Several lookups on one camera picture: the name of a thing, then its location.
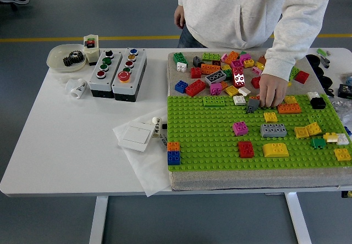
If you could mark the person's right hand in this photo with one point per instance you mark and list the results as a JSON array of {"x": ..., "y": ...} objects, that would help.
[{"x": 179, "y": 17}]

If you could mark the person's left hand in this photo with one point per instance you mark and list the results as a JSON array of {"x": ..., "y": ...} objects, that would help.
[{"x": 270, "y": 90}]

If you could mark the dark grey slope brick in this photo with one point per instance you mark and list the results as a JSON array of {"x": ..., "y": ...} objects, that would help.
[{"x": 252, "y": 105}]

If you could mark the light grey long brick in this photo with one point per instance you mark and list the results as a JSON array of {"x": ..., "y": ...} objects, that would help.
[{"x": 273, "y": 130}]

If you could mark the person's left forearm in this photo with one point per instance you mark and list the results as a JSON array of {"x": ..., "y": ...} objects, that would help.
[{"x": 286, "y": 54}]

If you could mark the pink small brick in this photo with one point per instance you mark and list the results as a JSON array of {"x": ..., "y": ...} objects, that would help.
[{"x": 256, "y": 70}]

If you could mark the white flat brick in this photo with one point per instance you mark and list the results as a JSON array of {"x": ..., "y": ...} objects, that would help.
[{"x": 244, "y": 91}]

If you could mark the yellow small brick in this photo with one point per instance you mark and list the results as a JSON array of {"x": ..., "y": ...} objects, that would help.
[
  {"x": 259, "y": 66},
  {"x": 226, "y": 68},
  {"x": 330, "y": 137}
]

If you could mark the orange long brick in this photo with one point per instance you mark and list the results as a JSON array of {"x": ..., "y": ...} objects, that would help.
[
  {"x": 291, "y": 108},
  {"x": 210, "y": 68}
]

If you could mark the brown brick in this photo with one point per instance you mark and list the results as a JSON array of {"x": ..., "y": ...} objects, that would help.
[{"x": 261, "y": 60}]

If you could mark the red tall brick white dots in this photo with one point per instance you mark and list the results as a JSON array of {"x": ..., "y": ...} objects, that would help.
[{"x": 238, "y": 76}]

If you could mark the yellow flat brick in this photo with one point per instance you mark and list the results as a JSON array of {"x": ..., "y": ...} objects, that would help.
[
  {"x": 301, "y": 132},
  {"x": 231, "y": 90}
]

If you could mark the magenta brick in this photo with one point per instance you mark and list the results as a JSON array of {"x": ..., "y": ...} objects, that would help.
[
  {"x": 237, "y": 63},
  {"x": 240, "y": 128},
  {"x": 244, "y": 57},
  {"x": 215, "y": 88}
]

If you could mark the orange small brick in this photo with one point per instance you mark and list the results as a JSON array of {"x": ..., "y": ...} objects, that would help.
[{"x": 224, "y": 85}]

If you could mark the dark grey small brick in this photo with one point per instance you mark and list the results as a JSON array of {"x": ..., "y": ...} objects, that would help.
[{"x": 197, "y": 60}]

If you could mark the black brick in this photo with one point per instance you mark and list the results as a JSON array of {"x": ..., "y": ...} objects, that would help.
[{"x": 318, "y": 103}]

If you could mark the white small brick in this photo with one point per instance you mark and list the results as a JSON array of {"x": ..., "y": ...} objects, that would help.
[{"x": 181, "y": 66}]

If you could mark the lime green long brick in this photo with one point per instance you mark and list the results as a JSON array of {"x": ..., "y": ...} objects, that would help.
[
  {"x": 211, "y": 56},
  {"x": 214, "y": 101}
]

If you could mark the grey brick with dark studs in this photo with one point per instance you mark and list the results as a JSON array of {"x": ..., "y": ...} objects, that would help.
[{"x": 215, "y": 77}]

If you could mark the red small brick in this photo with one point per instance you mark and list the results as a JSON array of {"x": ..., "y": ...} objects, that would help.
[{"x": 195, "y": 72}]

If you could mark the maroon brick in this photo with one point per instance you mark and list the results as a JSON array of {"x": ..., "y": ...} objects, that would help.
[{"x": 215, "y": 62}]

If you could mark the yellow curved brick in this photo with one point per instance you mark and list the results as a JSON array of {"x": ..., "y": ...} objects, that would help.
[{"x": 275, "y": 149}]

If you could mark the blue brick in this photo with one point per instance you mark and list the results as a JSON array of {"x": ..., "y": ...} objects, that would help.
[
  {"x": 181, "y": 86},
  {"x": 173, "y": 157},
  {"x": 348, "y": 130}
]

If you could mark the red long brick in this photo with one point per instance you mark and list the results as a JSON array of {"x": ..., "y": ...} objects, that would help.
[{"x": 195, "y": 87}]

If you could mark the black round disc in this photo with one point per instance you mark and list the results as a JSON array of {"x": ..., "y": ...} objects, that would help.
[
  {"x": 327, "y": 81},
  {"x": 319, "y": 71},
  {"x": 313, "y": 59}
]

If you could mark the grey metal clip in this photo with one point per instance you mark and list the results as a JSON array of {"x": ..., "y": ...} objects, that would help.
[{"x": 325, "y": 61}]

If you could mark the green plastic tool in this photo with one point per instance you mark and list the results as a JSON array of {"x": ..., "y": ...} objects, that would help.
[{"x": 321, "y": 52}]

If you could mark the grey emergency-stop control box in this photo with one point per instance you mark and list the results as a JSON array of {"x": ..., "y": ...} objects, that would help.
[{"x": 137, "y": 72}]

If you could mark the clear plastic bag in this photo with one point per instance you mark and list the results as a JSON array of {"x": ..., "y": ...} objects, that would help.
[{"x": 342, "y": 109}]

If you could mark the black printed box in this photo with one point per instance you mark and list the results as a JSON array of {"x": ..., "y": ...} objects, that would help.
[{"x": 346, "y": 91}]

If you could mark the green studded baseplate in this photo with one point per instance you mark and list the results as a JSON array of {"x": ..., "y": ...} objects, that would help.
[{"x": 203, "y": 134}]

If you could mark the grey four-button control box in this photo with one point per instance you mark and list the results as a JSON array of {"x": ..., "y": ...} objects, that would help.
[{"x": 114, "y": 68}]

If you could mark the black metal gear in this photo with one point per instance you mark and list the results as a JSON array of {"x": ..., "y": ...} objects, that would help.
[
  {"x": 77, "y": 56},
  {"x": 68, "y": 61}
]

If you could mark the white printed tube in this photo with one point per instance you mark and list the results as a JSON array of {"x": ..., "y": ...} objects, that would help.
[{"x": 156, "y": 126}]

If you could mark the white pipe tee fitting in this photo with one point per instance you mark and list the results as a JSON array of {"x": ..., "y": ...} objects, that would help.
[{"x": 77, "y": 88}]

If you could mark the black yellow labelled object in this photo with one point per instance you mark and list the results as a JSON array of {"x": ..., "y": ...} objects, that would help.
[{"x": 347, "y": 194}]

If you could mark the white plastic bowl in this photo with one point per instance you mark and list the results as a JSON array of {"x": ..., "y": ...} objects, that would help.
[{"x": 56, "y": 58}]

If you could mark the white table leg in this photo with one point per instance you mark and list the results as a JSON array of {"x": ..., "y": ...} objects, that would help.
[
  {"x": 98, "y": 222},
  {"x": 298, "y": 219}
]

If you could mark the cream switch box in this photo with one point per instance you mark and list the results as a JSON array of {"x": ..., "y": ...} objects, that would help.
[{"x": 92, "y": 54}]

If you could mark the white wall switch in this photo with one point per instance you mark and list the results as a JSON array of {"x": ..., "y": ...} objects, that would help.
[{"x": 136, "y": 135}]

